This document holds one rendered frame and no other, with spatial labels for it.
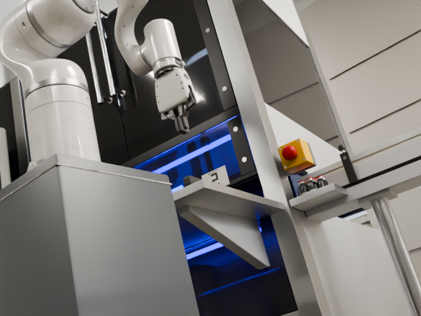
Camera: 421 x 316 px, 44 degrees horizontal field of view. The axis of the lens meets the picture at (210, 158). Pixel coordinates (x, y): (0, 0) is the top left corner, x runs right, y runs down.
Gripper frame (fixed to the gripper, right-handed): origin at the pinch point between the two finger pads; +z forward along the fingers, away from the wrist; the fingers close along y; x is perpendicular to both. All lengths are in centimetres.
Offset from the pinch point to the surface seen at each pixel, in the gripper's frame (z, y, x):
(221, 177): 8.2, 5.0, -23.5
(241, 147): 2.4, -3.7, -23.8
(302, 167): 14.3, -18.6, -26.5
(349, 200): 26, -25, -35
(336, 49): -134, 1, -250
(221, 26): -38.1, -8.6, -23.7
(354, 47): -129, -11, -249
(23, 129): -45, 85, -23
